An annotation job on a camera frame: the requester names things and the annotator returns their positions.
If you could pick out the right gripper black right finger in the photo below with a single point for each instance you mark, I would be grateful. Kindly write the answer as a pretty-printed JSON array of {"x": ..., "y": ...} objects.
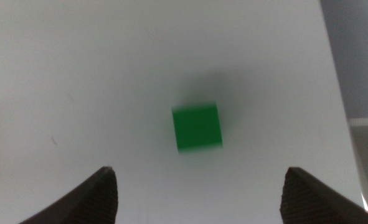
[{"x": 308, "y": 202}]

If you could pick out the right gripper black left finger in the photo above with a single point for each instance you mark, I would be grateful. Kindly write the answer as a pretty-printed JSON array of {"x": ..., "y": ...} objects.
[{"x": 91, "y": 202}]

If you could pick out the green cube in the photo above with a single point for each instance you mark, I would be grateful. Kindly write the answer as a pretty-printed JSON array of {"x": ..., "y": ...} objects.
[{"x": 197, "y": 128}]

